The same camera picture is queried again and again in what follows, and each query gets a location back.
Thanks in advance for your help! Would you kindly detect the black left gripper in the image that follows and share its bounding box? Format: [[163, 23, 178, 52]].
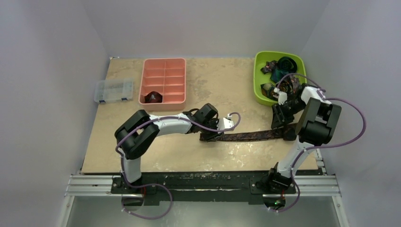
[[200, 118, 224, 142]]

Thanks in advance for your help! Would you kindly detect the brown patterned necktie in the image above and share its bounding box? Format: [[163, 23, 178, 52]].
[[199, 123, 296, 142]]

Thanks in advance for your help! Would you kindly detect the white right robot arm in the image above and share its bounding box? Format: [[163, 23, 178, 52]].
[[265, 85, 342, 192]]

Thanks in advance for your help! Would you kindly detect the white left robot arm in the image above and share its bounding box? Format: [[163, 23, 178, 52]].
[[114, 103, 234, 193]]

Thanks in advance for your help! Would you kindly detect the colourful ties pile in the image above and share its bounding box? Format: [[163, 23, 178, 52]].
[[261, 60, 301, 101]]

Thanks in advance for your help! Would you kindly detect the green plastic bin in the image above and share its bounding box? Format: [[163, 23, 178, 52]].
[[253, 51, 306, 106]]

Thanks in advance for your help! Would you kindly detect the dark green rolled tie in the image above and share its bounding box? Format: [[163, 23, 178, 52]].
[[277, 56, 298, 73]]

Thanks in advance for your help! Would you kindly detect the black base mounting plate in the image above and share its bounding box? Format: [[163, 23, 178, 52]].
[[111, 170, 296, 206]]

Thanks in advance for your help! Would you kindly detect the dark red rolled tie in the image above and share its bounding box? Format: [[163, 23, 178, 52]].
[[144, 91, 163, 104]]

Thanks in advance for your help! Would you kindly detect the pink compartment tray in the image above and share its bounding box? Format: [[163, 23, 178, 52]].
[[139, 58, 186, 111]]

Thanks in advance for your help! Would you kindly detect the clear plastic organizer box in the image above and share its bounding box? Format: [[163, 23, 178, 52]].
[[94, 78, 134, 104]]

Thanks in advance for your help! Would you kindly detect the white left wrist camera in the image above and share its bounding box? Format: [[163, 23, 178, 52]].
[[217, 114, 235, 131]]

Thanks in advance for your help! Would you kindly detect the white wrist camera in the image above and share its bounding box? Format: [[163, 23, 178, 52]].
[[217, 114, 235, 131], [273, 87, 288, 105]]

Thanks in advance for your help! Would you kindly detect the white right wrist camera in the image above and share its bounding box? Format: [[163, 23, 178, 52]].
[[273, 87, 288, 105]]

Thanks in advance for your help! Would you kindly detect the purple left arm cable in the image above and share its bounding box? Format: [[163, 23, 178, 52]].
[[115, 112, 242, 219]]

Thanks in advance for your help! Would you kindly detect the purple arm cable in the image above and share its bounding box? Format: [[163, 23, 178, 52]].
[[266, 73, 367, 214], [115, 112, 242, 219]]

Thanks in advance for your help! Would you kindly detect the aluminium frame rail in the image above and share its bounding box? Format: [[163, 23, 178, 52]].
[[66, 150, 349, 227]]

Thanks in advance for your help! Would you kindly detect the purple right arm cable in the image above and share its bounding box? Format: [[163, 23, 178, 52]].
[[266, 73, 367, 214]]

